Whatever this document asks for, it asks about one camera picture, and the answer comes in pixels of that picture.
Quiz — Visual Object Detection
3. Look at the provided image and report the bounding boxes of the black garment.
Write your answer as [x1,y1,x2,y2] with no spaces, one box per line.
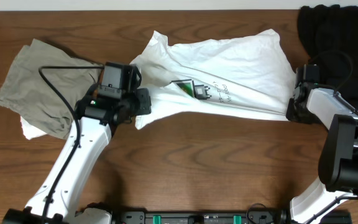
[297,4,358,109]

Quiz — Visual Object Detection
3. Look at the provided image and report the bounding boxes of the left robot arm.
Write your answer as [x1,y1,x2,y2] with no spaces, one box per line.
[2,62,151,223]

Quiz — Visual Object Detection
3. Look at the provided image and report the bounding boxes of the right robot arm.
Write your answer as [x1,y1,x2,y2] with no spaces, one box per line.
[286,65,358,223]

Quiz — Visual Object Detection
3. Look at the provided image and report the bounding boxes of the folded olive green garment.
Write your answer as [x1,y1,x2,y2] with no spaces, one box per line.
[0,39,101,139]

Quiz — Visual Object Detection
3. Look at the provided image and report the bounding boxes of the folded white garment underneath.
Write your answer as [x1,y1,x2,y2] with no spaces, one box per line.
[21,117,47,140]

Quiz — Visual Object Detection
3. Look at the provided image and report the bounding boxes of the white printed t-shirt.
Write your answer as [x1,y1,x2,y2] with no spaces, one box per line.
[132,29,295,129]

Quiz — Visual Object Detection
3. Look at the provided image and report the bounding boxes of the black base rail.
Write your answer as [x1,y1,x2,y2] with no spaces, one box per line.
[79,202,352,224]

